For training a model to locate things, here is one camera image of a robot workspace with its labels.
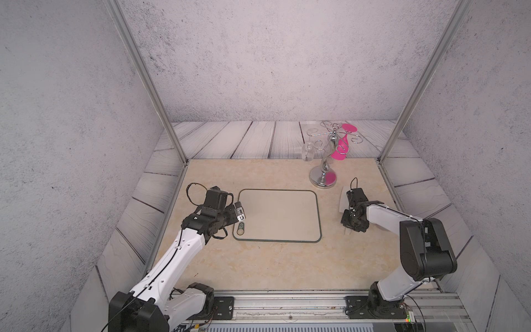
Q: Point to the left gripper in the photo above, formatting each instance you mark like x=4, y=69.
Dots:
x=234, y=216

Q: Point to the aluminium frame post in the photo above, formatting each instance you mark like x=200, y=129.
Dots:
x=129, y=42
x=452, y=27

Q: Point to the left aluminium frame post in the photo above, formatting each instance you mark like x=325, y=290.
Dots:
x=129, y=42

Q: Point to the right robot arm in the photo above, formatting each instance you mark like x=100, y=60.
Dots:
x=424, y=247

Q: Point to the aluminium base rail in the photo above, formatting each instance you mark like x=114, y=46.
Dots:
x=335, y=310

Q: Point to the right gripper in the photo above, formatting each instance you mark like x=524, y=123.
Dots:
x=343, y=220

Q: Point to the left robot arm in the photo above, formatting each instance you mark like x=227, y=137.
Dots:
x=154, y=304

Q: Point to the clear plastic cup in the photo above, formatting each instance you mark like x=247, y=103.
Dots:
x=307, y=151

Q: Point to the right aluminium frame post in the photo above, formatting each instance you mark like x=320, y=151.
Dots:
x=452, y=27

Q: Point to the glass cutting board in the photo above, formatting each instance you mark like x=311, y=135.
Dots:
x=288, y=216

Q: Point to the chrome cup holder stand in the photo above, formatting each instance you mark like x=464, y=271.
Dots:
x=323, y=176

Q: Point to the pink plastic cup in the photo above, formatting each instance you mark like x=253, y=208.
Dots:
x=340, y=139

